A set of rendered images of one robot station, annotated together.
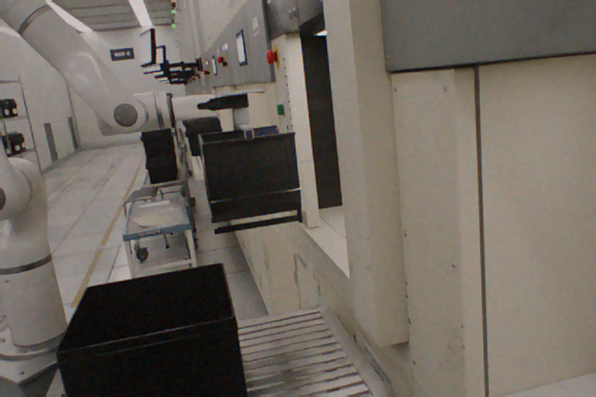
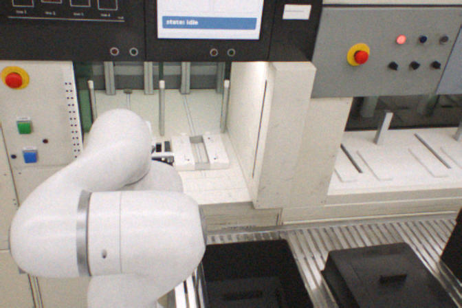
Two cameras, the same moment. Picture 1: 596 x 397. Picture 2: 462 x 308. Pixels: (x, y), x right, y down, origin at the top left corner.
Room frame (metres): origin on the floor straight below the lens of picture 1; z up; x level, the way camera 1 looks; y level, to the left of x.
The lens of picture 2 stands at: (1.01, 1.13, 1.91)
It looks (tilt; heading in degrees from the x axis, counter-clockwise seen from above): 34 degrees down; 267
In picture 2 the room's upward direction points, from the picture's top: 6 degrees clockwise
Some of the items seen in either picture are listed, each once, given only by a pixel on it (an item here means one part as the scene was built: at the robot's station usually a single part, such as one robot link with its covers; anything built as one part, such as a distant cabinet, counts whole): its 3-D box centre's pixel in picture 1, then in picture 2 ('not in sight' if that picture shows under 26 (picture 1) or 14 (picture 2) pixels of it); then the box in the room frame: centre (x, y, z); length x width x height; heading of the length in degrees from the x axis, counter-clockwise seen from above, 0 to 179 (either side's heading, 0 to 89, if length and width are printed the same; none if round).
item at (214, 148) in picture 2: not in sight; (199, 150); (1.05, -0.39, 0.89); 0.22 x 0.21 x 0.04; 101
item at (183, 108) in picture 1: (192, 106); not in sight; (1.21, 0.21, 1.25); 0.11 x 0.10 x 0.07; 101
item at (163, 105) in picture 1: (164, 110); not in sight; (1.20, 0.28, 1.25); 0.09 x 0.03 x 0.08; 11
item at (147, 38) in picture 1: (169, 52); not in sight; (4.40, 0.90, 1.59); 0.50 x 0.41 x 0.36; 101
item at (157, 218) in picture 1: (153, 218); not in sight; (3.39, 0.98, 0.47); 0.31 x 0.23 x 0.02; 33
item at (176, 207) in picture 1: (163, 241); not in sight; (3.57, 0.99, 0.24); 0.97 x 0.52 x 0.48; 14
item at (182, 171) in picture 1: (169, 196); not in sight; (5.23, 1.31, 0.24); 0.94 x 0.53 x 0.48; 11
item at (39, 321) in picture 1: (33, 301); not in sight; (1.13, 0.64, 0.85); 0.19 x 0.19 x 0.18
